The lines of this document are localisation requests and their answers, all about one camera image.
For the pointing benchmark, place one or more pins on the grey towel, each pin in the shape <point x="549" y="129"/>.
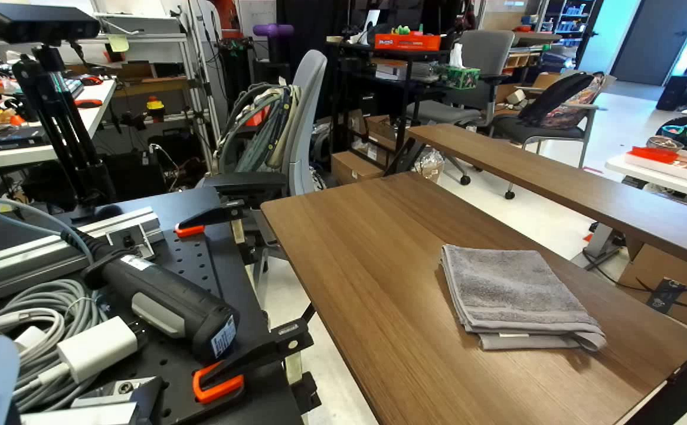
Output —
<point x="516" y="300"/>

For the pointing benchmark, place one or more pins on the grey office chair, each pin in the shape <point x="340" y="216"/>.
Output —
<point x="266" y="149"/>

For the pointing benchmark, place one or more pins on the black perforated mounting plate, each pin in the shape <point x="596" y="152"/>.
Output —
<point x="210" y="286"/>

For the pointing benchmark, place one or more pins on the black handheld scanner device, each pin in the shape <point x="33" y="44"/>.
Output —
<point x="169" y="302"/>

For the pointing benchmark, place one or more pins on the orange black clamp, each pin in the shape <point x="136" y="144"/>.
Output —
<point x="227" y="377"/>

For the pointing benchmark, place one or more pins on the black mesh chair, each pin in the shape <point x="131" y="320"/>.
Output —
<point x="561" y="112"/>

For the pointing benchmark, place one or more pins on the black tripod stand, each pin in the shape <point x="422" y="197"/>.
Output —
<point x="41" y="78"/>

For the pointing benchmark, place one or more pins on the white power adapter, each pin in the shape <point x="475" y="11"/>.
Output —
<point x="98" y="348"/>

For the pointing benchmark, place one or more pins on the long wooden bench table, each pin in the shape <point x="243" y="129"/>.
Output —
<point x="642" y="216"/>

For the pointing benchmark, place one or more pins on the cardboard box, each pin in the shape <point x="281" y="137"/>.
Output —
<point x="659" y="281"/>

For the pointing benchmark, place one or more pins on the white side table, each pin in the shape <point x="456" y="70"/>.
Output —
<point x="648" y="171"/>

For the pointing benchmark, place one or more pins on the aluminium extrusion rail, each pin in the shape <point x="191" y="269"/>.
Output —
<point x="47" y="259"/>

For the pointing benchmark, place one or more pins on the black camera on stand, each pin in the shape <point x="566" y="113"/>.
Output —
<point x="46" y="24"/>

